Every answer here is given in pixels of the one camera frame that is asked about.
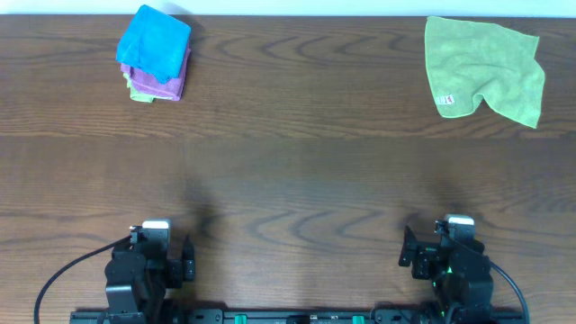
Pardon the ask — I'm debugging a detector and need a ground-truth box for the light green folded cloth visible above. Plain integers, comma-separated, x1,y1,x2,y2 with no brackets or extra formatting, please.
122,73,155,104

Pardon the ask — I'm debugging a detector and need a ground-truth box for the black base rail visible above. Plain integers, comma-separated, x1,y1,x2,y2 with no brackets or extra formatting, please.
69,308,525,324

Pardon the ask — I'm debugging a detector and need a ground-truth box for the left black cable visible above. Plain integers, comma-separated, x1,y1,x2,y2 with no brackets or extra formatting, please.
33,236,134,324

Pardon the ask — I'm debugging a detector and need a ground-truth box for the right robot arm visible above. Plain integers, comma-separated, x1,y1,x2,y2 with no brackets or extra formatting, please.
399,220,494,323

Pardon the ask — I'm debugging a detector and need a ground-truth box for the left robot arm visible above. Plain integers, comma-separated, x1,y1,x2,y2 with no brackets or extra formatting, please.
104,229,195,324

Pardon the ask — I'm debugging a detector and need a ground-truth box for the green microfiber cloth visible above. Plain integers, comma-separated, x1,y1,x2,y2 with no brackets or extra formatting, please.
424,16,545,129

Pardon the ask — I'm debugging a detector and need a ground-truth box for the purple folded cloth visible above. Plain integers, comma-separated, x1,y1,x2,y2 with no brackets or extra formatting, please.
121,49,191,101

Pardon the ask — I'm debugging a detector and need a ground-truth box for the blue folded cloth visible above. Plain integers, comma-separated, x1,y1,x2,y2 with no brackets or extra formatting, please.
116,4,192,84

